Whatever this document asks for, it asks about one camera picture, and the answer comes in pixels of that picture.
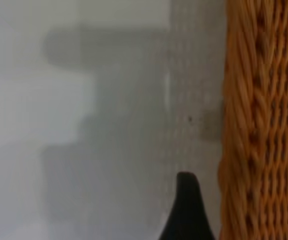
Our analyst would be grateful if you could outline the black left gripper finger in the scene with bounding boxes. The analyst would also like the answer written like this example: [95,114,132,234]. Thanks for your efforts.
[157,171,217,240]

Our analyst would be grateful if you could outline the light brown wicker basket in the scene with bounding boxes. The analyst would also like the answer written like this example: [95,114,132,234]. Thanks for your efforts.
[217,0,288,240]

